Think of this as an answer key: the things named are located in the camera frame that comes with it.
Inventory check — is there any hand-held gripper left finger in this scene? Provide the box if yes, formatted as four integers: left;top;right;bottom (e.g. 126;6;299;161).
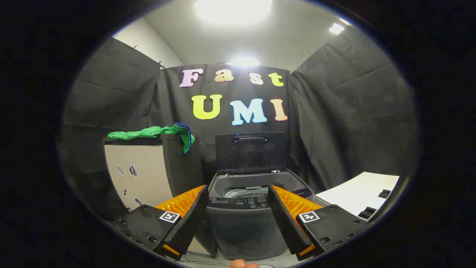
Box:
111;184;209;261

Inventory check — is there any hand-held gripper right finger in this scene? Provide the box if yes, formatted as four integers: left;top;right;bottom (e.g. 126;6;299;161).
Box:
268;184;370;262

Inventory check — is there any grey washing machine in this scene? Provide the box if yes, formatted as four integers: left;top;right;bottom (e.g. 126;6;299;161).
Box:
205;169;316;260

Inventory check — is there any green polo shirt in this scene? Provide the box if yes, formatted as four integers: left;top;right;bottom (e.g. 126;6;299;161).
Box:
107;122;195;155

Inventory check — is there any grey and beige cabinet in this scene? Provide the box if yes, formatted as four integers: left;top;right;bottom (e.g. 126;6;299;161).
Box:
102;134;218;258

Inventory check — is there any white table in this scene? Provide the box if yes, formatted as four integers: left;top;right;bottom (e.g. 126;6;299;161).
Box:
316;172;401;222

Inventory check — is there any black backdrop cloth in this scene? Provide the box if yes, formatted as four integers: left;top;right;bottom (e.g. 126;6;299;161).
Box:
56;35;421;224

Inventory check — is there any large ceiling light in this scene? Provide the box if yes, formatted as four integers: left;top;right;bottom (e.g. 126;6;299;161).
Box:
194;0;274;26

